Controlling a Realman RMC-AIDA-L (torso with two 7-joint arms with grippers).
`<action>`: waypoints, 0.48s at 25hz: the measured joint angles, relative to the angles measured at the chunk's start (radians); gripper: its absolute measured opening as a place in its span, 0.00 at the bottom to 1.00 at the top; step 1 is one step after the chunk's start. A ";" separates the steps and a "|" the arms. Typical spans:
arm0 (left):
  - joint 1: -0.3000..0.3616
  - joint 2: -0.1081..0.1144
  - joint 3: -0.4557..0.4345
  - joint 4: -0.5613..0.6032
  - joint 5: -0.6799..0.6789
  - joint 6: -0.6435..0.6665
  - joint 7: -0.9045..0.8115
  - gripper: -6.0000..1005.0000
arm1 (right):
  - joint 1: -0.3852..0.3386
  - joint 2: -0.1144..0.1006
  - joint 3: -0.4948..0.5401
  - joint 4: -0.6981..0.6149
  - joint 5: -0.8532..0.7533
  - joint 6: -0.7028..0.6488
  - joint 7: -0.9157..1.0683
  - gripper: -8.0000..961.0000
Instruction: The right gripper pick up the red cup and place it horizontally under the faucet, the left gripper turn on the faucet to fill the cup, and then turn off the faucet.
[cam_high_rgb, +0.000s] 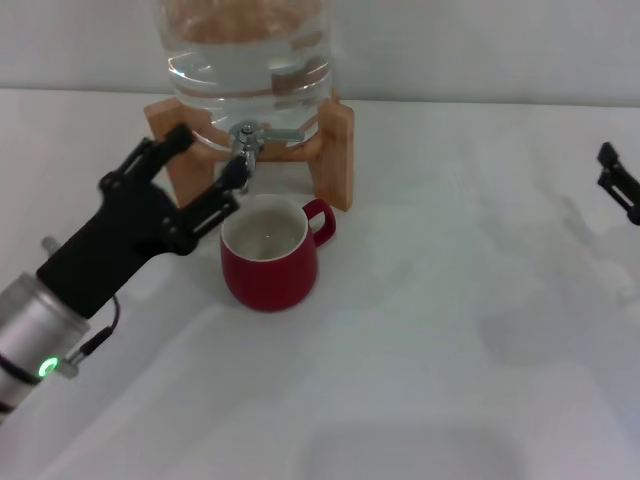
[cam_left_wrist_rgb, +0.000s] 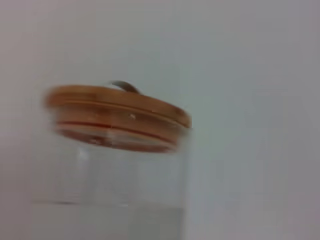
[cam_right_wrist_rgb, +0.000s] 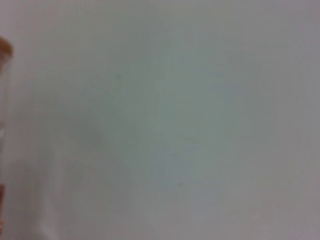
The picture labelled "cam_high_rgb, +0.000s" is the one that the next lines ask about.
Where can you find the chrome metal faucet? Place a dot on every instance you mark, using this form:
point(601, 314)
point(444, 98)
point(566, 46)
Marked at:
point(245, 140)

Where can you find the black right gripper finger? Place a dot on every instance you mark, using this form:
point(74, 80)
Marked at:
point(620, 182)

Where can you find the red ceramic cup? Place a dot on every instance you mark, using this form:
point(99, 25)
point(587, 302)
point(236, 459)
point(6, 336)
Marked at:
point(270, 285)

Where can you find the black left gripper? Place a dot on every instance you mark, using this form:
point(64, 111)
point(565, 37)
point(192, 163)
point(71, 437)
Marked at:
point(115, 250)

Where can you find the glass water dispenser jar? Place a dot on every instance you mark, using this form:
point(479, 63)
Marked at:
point(245, 65)

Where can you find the wooden dispenser stand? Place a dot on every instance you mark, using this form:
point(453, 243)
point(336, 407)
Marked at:
point(335, 160)

